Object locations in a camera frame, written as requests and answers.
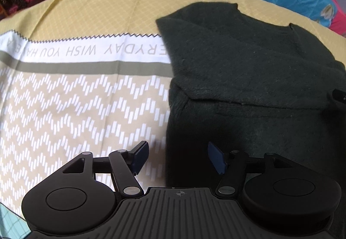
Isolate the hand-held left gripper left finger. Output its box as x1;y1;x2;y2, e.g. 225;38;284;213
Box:
63;141;149;198

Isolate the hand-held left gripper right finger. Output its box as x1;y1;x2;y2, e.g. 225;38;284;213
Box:
208;142;294;198

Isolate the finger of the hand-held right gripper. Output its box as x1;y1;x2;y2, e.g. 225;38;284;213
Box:
328;88;346;106

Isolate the dark green sweater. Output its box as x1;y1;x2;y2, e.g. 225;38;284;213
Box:
156;2;346;191

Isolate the yellow patterned bedsheet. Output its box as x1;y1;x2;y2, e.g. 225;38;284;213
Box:
0;0;346;215

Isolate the teal checked cloth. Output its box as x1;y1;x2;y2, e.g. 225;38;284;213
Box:
0;200;31;239

